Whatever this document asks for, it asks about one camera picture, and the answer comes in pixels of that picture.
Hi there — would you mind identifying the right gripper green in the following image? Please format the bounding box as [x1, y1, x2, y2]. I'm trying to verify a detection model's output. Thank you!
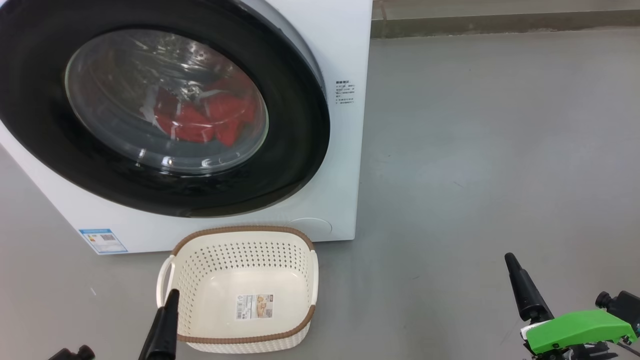
[504, 252, 638, 360]

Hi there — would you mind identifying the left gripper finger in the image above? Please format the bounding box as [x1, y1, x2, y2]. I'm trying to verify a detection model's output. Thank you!
[139, 288, 181, 360]

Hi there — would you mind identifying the red and white garment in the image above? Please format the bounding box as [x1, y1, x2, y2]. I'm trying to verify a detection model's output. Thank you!
[152, 75, 258, 148]

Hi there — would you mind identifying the cream perforated laundry basket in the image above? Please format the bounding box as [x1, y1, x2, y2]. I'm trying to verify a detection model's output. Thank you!
[156, 225, 320, 355]

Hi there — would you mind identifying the printed instruction label sticker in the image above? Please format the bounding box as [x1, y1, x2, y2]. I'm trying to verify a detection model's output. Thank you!
[236, 293, 275, 321]

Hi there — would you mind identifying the white front-load washing machine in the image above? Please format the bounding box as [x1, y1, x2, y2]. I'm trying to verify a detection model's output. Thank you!
[0, 0, 373, 256]

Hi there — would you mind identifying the blue energy label sticker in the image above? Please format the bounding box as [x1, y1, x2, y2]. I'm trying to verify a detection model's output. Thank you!
[78, 228, 128, 255]

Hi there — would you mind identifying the white round filter cover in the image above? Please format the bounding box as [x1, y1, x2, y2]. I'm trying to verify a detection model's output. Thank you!
[286, 216, 333, 238]

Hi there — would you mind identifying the grey concrete kerb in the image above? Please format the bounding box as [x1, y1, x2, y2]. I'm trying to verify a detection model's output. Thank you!
[371, 10, 640, 39]

